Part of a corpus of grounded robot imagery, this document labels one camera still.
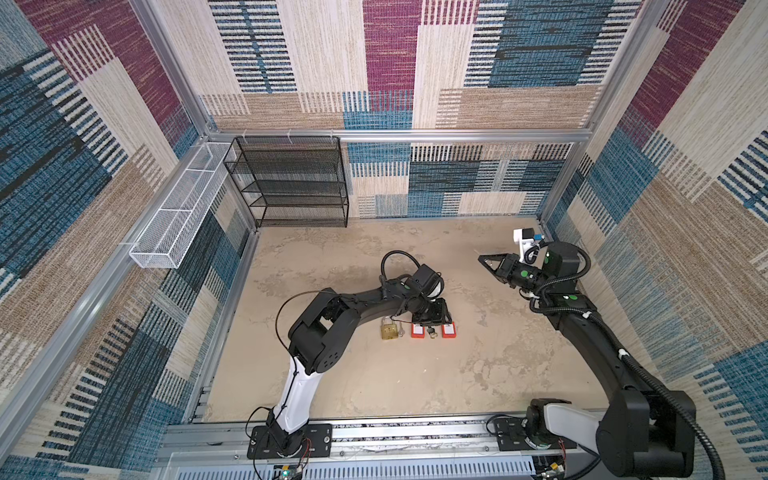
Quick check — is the white wire mesh wall basket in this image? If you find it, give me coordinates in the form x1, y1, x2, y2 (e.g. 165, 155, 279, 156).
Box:
130, 142, 229, 269

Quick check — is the black wire mesh shelf rack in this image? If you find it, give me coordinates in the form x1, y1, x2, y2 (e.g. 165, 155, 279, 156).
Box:
223, 136, 350, 228

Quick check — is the small red padlock with key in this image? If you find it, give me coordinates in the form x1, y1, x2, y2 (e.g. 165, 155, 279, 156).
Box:
441, 323, 457, 338

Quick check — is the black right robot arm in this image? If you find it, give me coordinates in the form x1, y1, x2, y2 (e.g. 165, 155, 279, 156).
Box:
478, 241, 696, 478

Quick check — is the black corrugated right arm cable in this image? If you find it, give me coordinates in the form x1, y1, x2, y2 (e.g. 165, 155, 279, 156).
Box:
524, 242, 727, 480

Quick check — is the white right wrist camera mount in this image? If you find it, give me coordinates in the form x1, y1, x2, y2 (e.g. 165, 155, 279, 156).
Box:
513, 228, 544, 264

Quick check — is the brass padlock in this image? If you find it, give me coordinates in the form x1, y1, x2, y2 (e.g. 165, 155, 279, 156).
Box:
380, 318, 400, 340

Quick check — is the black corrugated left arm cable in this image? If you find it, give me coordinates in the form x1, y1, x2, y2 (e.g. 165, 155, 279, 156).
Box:
380, 250, 424, 283

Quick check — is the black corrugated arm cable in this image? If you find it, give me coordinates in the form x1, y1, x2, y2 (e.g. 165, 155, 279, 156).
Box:
524, 242, 727, 480
380, 250, 424, 283

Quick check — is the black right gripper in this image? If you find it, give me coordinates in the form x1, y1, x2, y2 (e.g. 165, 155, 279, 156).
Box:
478, 252, 552, 295

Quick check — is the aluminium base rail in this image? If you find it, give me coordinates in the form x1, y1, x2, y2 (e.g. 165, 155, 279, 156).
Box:
150, 414, 612, 479

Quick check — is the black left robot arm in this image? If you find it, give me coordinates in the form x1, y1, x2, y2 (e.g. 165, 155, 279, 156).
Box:
266, 264, 452, 455

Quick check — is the red padlock with white label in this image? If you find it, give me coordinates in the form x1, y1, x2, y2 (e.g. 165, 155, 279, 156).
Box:
411, 324, 425, 339

